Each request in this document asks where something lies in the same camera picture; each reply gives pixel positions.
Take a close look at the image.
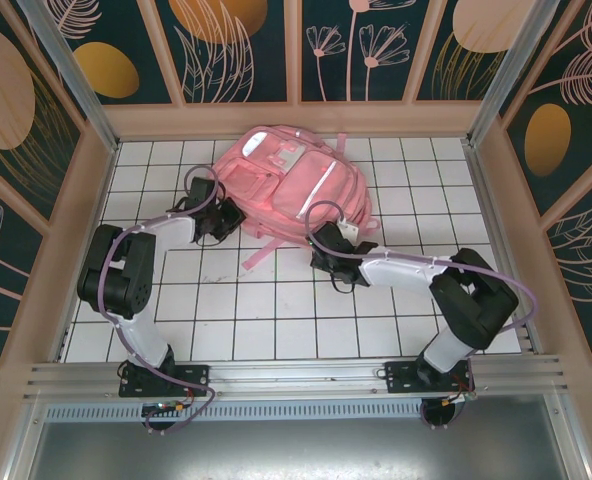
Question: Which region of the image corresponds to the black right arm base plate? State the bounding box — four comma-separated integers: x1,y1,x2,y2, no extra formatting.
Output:
383,358,477,396

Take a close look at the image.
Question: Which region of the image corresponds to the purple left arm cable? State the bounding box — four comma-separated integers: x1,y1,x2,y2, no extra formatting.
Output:
99,164,222,436

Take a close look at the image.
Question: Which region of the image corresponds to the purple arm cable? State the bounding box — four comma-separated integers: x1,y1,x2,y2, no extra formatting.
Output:
305,199,537,431
99,164,222,436

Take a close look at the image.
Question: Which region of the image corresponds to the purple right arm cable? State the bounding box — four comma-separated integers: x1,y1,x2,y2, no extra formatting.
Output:
305,199,537,431

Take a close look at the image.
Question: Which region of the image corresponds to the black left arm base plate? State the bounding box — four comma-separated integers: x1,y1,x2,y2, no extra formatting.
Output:
118,362,212,399

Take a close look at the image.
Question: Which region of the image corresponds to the pink student backpack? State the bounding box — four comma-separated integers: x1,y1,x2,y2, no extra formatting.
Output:
210,124,380,274

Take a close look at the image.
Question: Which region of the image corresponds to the small circuit board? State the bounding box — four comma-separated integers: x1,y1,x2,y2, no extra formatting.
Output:
143,399,190,416
438,391,478,407

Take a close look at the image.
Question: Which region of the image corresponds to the perforated metal cable duct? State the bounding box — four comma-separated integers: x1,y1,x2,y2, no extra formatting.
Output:
40,399,557,424

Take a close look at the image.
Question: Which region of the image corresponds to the grey metal panel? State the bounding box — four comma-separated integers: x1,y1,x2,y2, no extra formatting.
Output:
5,394,592,480

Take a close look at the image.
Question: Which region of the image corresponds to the aluminium front rail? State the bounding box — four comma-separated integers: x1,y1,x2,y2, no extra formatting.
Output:
23,354,570,401

